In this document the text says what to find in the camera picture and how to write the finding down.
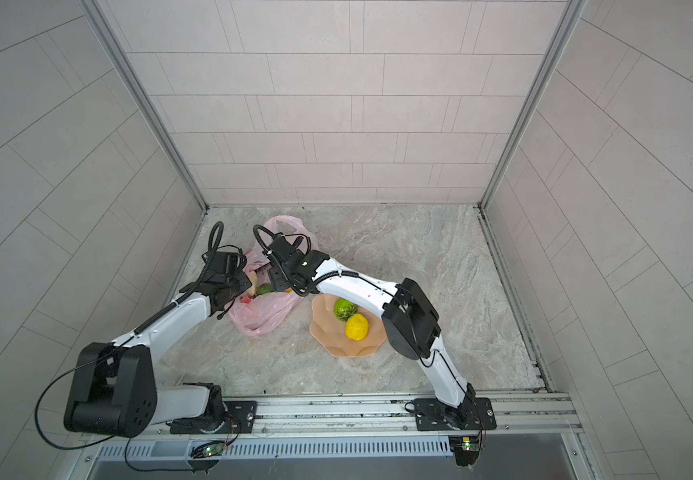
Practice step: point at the bumpy light green fruit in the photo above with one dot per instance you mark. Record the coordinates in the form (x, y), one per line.
(344, 309)

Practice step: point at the pink scalloped plate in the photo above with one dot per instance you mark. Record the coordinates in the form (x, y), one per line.
(329, 331)

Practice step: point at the yellow fake lemon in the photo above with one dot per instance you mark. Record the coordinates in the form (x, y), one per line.
(357, 328)

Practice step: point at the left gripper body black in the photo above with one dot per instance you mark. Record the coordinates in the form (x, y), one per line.
(237, 285)

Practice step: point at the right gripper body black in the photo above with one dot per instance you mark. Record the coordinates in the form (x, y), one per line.
(282, 276)

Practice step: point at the circuit board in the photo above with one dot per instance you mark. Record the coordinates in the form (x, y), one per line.
(212, 449)
(465, 450)

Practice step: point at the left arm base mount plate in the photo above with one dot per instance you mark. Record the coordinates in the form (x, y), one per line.
(234, 417)

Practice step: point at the aluminium rail frame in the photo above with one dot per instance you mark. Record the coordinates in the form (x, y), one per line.
(357, 415)

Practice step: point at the beige fake potato fruit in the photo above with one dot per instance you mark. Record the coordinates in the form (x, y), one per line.
(253, 277)

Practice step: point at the right circuit board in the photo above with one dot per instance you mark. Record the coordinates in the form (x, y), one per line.
(465, 450)

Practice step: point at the green fake fruit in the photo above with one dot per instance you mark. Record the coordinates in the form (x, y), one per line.
(265, 289)

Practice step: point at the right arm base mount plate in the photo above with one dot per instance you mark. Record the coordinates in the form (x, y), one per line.
(433, 415)

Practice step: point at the white vent grille strip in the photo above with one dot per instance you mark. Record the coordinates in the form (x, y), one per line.
(281, 448)

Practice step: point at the left circuit board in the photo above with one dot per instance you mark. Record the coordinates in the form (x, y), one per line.
(212, 449)

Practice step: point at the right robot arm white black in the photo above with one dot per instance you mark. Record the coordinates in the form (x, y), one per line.
(408, 317)

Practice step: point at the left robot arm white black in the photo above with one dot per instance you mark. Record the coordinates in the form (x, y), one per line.
(114, 390)

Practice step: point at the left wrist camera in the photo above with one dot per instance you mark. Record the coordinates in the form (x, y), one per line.
(223, 263)

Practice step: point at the pink plastic bag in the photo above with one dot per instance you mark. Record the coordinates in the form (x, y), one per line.
(258, 316)

